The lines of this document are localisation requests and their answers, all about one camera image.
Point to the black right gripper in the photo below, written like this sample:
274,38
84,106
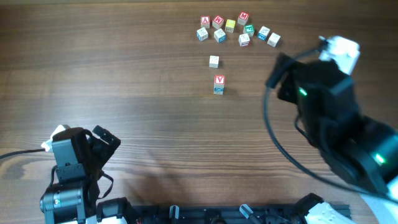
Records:
284,88

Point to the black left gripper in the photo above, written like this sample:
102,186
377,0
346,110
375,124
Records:
104,153

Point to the blue letter D block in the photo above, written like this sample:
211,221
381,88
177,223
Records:
218,90

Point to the red letter Y block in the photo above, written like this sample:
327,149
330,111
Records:
219,81

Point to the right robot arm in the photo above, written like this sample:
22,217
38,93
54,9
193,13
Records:
358,149

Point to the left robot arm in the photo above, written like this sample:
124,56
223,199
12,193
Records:
81,201

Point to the plain wooden block far right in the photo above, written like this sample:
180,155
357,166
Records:
273,39

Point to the blue block right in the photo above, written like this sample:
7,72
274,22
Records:
263,33

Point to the red edged picture block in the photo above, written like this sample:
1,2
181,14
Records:
244,40

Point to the green letter block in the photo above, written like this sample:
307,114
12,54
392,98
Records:
249,30

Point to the red letter M block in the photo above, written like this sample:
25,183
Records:
243,18

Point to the plain picture block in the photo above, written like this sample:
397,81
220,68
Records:
214,61

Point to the yellow wooden block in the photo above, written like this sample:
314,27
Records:
230,25

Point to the blue picture block centre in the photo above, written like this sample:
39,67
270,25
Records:
219,35

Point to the blue picture block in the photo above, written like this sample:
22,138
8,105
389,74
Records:
202,34
219,35

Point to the red letter W block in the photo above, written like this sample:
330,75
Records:
218,22

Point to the blue picture block far left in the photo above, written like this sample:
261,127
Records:
202,34

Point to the red letter A block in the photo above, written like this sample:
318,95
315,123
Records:
205,22

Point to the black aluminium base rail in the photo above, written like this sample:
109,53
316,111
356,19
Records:
268,214

